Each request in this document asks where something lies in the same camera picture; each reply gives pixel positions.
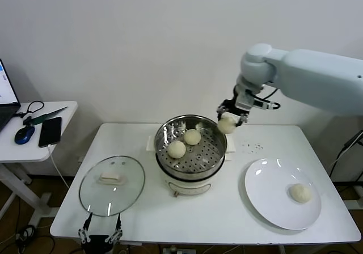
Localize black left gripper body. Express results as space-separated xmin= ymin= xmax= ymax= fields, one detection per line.
xmin=80 ymin=234 xmax=115 ymax=254

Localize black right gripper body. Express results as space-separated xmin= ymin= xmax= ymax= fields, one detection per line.
xmin=220 ymin=86 xmax=251 ymax=118

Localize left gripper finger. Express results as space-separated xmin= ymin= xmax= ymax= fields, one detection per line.
xmin=105 ymin=213 xmax=124 ymax=244
xmin=78 ymin=212 xmax=94 ymax=243

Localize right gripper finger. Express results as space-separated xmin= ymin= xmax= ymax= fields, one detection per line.
xmin=234 ymin=113 xmax=249 ymax=128
xmin=216 ymin=106 xmax=228 ymax=123

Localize white steamed baozi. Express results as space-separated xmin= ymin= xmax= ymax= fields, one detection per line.
xmin=217 ymin=115 xmax=238 ymax=135
xmin=289 ymin=183 xmax=313 ymax=204
xmin=167 ymin=140 xmax=187 ymax=159
xmin=183 ymin=128 xmax=202 ymax=146

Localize round glass pot lid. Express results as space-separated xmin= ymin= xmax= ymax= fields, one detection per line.
xmin=78 ymin=155 xmax=146 ymax=217

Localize perforated steel steamer basket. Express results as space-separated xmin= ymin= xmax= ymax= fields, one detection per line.
xmin=146 ymin=114 xmax=237 ymax=181

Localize white power strip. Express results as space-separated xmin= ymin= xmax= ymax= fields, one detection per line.
xmin=163 ymin=245 xmax=197 ymax=254

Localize white round plate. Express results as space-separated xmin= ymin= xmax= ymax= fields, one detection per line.
xmin=244 ymin=158 xmax=322 ymax=231

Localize white electric cooker pot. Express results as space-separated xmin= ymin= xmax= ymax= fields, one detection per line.
xmin=155 ymin=151 xmax=234 ymax=198

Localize white side table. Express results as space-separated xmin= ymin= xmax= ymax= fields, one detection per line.
xmin=0 ymin=100 xmax=79 ymax=228

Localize black smartphone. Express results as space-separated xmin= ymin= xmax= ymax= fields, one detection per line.
xmin=38 ymin=116 xmax=63 ymax=149

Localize blue computer mouse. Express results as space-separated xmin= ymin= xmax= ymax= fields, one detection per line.
xmin=15 ymin=125 xmax=36 ymax=145

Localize black laptop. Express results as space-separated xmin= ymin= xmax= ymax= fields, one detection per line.
xmin=0 ymin=58 xmax=22 ymax=133

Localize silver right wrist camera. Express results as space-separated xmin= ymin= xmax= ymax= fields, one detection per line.
xmin=235 ymin=91 xmax=269 ymax=112

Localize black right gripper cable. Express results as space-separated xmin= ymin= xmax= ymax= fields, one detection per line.
xmin=251 ymin=86 xmax=282 ymax=111

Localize black floor cables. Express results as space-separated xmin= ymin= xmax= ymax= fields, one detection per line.
xmin=15 ymin=224 xmax=56 ymax=254

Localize white charging cable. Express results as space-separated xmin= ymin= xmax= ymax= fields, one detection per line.
xmin=47 ymin=143 xmax=71 ymax=189

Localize black hanging cable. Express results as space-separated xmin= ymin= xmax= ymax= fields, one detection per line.
xmin=328 ymin=130 xmax=363 ymax=178

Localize black looped cable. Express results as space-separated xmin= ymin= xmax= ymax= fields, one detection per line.
xmin=14 ymin=100 xmax=45 ymax=119

